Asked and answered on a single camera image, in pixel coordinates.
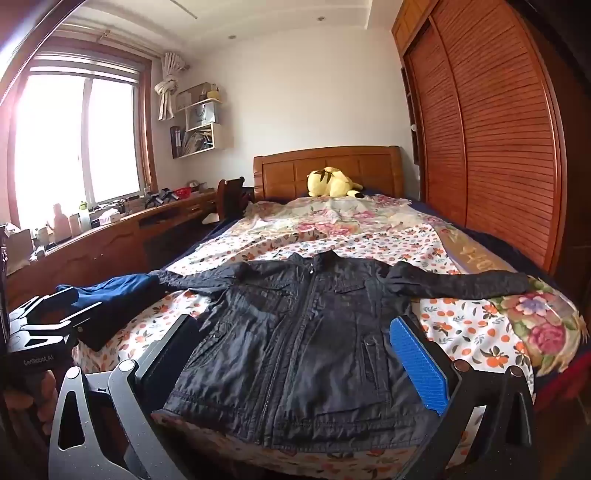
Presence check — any folded blue garment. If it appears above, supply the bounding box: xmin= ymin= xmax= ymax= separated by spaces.
xmin=56 ymin=273 xmax=166 ymax=352

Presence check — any gold bed runner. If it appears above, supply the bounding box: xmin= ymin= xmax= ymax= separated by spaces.
xmin=434 ymin=224 xmax=516 ymax=274

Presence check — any pink floral quilt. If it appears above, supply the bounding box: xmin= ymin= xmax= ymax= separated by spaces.
xmin=241 ymin=193 xmax=445 ymax=236

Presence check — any tied white curtain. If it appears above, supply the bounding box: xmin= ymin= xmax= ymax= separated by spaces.
xmin=154 ymin=51 xmax=187 ymax=121

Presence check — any black jacket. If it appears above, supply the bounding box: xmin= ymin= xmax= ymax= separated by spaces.
xmin=157 ymin=251 xmax=530 ymax=452

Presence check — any wooden chair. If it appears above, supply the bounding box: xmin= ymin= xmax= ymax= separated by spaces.
xmin=215 ymin=176 xmax=250 ymax=221

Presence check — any person's left hand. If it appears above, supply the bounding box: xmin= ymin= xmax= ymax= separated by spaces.
xmin=3 ymin=371 xmax=58 ymax=437

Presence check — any window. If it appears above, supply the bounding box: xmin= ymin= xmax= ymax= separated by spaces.
xmin=6 ymin=45 xmax=157 ymax=228

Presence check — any white wall shelf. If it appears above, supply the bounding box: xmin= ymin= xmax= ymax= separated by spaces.
xmin=169 ymin=82 xmax=224 ymax=159

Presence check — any wooden louvred wardrobe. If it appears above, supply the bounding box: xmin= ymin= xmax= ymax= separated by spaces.
xmin=392 ymin=1 xmax=566 ymax=272

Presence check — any red item on desk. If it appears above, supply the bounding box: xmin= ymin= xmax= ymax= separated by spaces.
xmin=174 ymin=187 xmax=192 ymax=200

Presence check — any wooden headboard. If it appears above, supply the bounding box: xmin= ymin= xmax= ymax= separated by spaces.
xmin=252 ymin=145 xmax=407 ymax=202

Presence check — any pink bottle on desk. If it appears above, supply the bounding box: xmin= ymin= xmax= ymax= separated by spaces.
xmin=53 ymin=203 xmax=71 ymax=244

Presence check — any long wooden desk cabinet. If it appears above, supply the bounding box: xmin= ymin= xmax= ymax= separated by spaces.
xmin=6 ymin=189 xmax=215 ymax=309

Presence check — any cardboard box on desk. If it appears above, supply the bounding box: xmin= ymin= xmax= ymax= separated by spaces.
xmin=6 ymin=229 xmax=33 ymax=275

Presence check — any yellow plush toy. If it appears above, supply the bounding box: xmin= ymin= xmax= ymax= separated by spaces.
xmin=307 ymin=167 xmax=363 ymax=198

